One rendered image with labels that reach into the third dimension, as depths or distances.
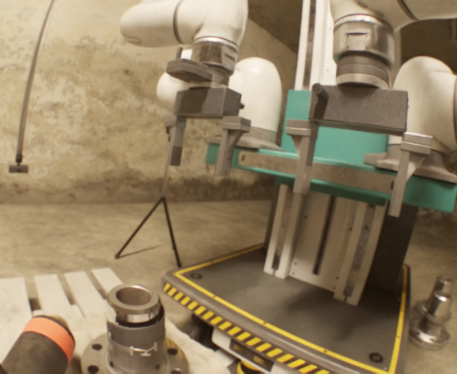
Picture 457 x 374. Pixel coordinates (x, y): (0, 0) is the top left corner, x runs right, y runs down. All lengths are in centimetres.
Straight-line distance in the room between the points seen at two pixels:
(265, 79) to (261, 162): 24
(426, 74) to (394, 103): 29
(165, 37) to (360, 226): 69
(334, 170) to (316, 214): 30
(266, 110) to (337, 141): 22
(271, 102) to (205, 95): 30
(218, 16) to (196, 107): 18
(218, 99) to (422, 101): 41
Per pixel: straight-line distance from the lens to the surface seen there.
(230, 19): 52
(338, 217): 84
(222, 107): 44
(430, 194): 57
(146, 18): 58
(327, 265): 88
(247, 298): 74
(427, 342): 140
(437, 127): 57
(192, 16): 53
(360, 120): 34
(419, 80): 61
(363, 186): 57
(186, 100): 51
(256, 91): 73
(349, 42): 36
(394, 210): 34
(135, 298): 61
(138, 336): 54
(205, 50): 49
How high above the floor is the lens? 69
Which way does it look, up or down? 7 degrees down
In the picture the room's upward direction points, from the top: 9 degrees clockwise
